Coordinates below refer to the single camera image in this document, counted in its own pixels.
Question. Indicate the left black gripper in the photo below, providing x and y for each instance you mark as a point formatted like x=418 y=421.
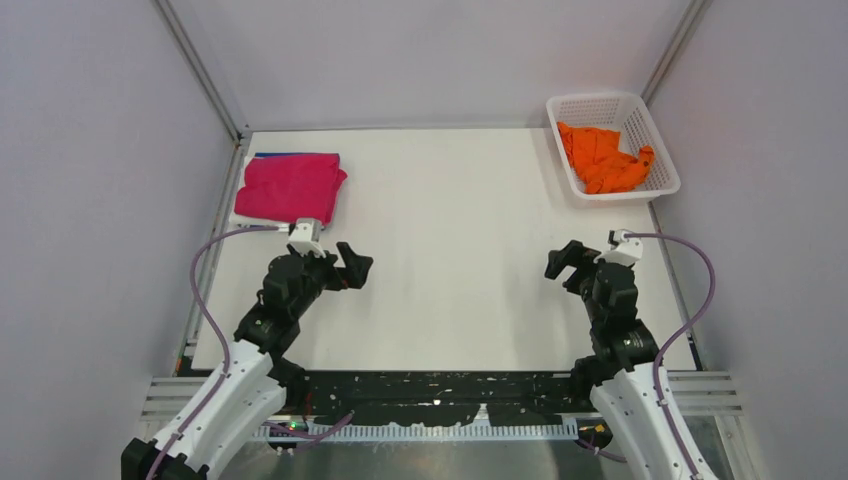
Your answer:
x=356 y=265

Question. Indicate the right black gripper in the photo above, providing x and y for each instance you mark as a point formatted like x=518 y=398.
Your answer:
x=574 y=254

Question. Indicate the orange t shirt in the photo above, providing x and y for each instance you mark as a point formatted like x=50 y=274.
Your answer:
x=594 y=155

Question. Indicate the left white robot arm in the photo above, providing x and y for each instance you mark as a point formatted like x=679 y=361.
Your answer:
x=252 y=382

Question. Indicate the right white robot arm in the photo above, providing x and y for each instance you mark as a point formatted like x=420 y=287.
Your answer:
x=624 y=379

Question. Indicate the folded pink t shirt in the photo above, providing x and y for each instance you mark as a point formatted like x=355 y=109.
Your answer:
x=291 y=187

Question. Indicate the white plastic basket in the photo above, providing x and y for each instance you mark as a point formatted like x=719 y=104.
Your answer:
x=627 y=114

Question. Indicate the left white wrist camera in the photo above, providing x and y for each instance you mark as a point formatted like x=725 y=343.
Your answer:
x=304 y=237

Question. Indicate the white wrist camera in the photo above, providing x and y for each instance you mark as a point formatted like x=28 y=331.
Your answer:
x=304 y=237
x=625 y=249

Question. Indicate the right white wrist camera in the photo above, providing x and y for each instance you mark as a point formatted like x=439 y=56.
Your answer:
x=625 y=249

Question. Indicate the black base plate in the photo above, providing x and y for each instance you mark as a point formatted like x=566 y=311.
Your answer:
x=438 y=398

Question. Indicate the white slotted cable duct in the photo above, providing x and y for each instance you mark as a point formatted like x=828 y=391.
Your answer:
x=473 y=432

